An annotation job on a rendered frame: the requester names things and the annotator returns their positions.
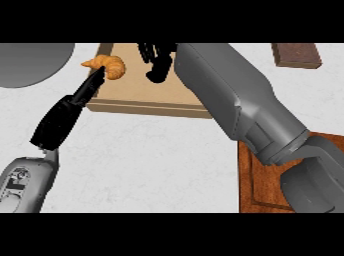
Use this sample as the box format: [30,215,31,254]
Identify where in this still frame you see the reddish brown wooden board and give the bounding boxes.
[238,131,344,214]

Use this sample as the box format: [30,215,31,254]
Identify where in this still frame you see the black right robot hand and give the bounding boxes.
[136,43,179,85]

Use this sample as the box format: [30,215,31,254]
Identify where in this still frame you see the brown cardboard box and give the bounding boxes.
[270,43,325,70]

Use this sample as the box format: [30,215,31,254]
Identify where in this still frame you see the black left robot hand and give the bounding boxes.
[30,65,108,152]

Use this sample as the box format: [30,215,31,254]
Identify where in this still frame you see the grey round pan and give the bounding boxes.
[0,43,77,89]

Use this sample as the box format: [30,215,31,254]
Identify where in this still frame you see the golden croissant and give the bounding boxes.
[81,54,127,81]

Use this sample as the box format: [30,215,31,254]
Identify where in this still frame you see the pale wooden cutting board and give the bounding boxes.
[86,43,216,120]

